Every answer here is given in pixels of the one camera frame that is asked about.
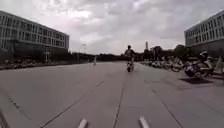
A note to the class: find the person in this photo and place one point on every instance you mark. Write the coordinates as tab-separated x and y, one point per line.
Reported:
130	58
95	60

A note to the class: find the row of distant trees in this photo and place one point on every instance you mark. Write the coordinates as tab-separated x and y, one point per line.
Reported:
140	53

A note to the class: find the grey concrete slab pavement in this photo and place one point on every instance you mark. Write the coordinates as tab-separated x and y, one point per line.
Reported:
83	90

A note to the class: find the robot's own part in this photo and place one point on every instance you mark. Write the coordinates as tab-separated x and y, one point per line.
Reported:
144	122
82	123

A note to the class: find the row of parked bicycles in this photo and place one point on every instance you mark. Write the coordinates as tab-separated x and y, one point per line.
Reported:
190	65
30	63

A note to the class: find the long grey building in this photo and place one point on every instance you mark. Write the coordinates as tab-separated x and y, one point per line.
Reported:
30	36

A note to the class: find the grey office building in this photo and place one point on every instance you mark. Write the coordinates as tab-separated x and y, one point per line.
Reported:
206	33

